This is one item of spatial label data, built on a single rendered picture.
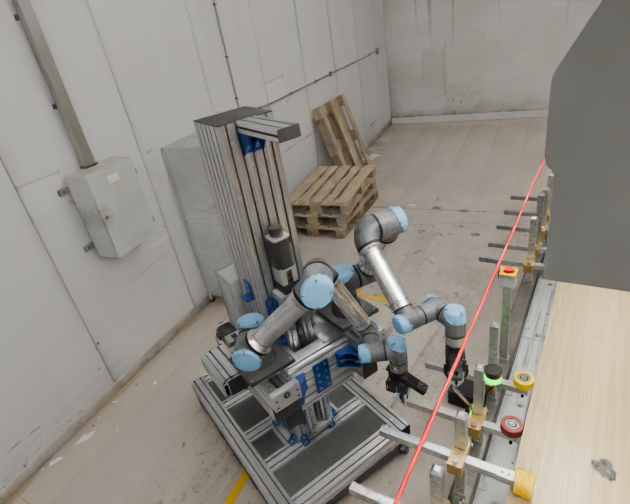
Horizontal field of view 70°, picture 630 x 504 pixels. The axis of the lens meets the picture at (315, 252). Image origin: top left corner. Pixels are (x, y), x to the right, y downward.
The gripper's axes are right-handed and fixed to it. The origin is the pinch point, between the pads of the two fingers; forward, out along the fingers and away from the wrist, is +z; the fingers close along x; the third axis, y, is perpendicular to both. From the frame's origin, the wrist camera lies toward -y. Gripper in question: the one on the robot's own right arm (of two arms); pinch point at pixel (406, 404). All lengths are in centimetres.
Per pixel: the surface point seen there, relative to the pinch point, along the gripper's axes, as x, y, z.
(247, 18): -284, 271, -154
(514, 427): 1.3, -42.7, -7.8
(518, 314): -93, -29, 13
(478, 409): -2.2, -29.0, -7.4
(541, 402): -15, -50, -7
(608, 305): -87, -69, -7
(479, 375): -2.2, -29.0, -25.5
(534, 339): -85, -39, 21
